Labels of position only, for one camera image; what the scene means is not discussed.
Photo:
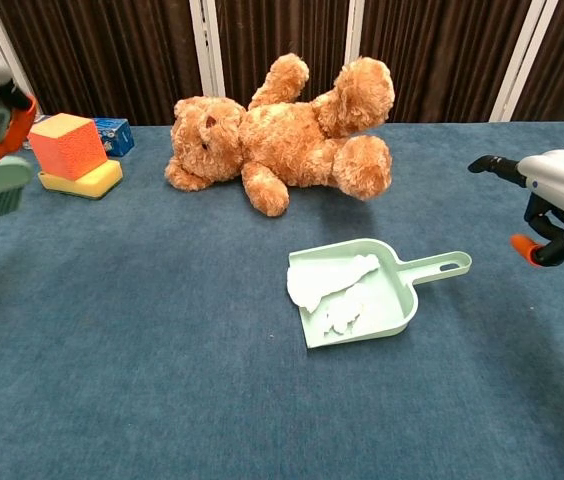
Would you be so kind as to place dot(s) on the mint green dustpan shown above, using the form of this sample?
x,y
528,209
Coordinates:
x,y
392,310

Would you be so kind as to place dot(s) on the white paper piece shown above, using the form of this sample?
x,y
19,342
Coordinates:
x,y
347,310

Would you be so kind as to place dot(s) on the orange yellow sponge block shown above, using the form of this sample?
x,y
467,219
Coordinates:
x,y
67,145

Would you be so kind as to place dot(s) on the blue cardboard box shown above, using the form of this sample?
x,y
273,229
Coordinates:
x,y
117,135

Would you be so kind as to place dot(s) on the flat yellow sponge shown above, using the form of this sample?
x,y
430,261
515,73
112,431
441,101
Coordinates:
x,y
97,182

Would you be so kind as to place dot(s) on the brown teddy bear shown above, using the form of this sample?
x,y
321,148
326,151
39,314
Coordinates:
x,y
282,140

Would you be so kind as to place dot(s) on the blue felt table mat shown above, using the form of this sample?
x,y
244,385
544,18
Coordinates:
x,y
162,325

